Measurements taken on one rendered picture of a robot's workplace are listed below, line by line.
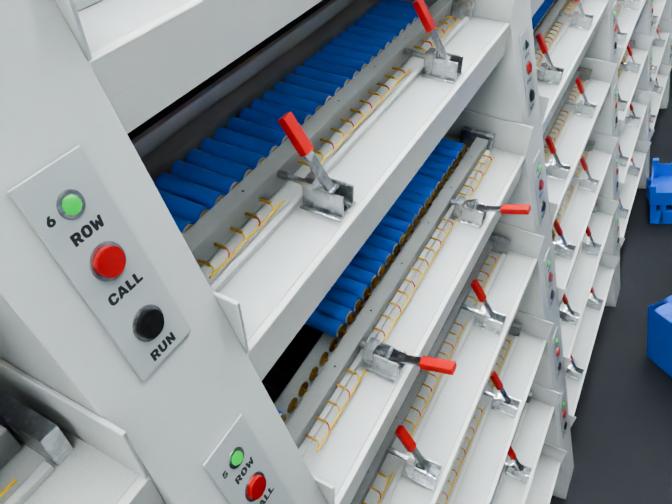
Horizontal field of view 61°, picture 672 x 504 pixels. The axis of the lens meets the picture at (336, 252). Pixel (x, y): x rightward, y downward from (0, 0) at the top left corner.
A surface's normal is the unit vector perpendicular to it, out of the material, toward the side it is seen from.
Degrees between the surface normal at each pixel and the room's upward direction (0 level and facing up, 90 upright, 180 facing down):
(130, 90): 108
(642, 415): 0
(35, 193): 90
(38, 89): 90
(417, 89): 18
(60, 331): 90
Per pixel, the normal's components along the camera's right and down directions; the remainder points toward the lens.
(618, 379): -0.29, -0.78
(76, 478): -0.01, -0.72
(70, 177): 0.83, 0.09
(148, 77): 0.88, 0.33
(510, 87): -0.48, 0.62
